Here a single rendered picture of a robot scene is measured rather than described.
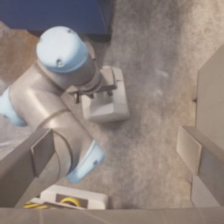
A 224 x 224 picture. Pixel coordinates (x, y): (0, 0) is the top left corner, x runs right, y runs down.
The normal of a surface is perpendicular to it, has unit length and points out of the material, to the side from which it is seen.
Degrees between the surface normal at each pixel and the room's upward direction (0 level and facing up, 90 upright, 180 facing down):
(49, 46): 0
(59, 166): 77
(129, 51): 0
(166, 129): 0
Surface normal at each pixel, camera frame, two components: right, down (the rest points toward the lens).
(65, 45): -0.15, -0.13
